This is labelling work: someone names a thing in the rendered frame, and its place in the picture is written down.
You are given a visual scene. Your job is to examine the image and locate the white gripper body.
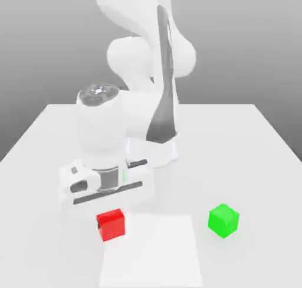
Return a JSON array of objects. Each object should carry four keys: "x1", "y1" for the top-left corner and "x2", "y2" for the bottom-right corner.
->
[{"x1": 60, "y1": 166, "x2": 155, "y2": 217}]

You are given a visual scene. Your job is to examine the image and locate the small green cube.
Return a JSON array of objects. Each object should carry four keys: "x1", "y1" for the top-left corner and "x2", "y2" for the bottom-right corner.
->
[{"x1": 208, "y1": 203, "x2": 241, "y2": 239}]

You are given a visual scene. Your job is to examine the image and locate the small red cube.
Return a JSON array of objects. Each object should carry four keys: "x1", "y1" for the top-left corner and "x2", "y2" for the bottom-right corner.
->
[{"x1": 96, "y1": 208, "x2": 126, "y2": 242}]

